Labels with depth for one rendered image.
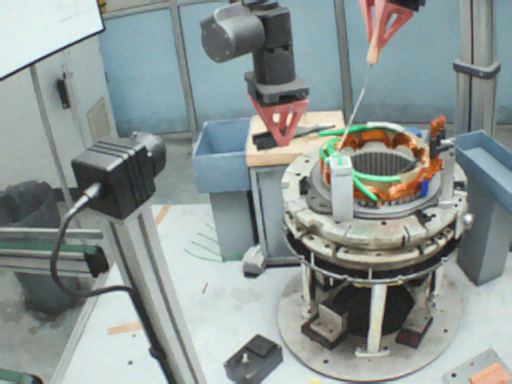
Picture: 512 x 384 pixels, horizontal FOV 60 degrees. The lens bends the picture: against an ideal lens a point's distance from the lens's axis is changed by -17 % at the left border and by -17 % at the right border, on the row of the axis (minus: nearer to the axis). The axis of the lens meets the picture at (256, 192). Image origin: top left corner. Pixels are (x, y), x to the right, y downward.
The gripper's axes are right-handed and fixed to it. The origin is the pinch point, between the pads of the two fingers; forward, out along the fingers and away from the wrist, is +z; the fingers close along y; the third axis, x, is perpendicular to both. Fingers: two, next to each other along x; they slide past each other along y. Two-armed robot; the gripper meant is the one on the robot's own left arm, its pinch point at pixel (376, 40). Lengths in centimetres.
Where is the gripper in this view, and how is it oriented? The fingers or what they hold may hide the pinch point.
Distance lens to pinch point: 75.5
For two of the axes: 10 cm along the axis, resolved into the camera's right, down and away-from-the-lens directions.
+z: -2.3, 8.7, 4.4
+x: 8.6, -0.4, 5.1
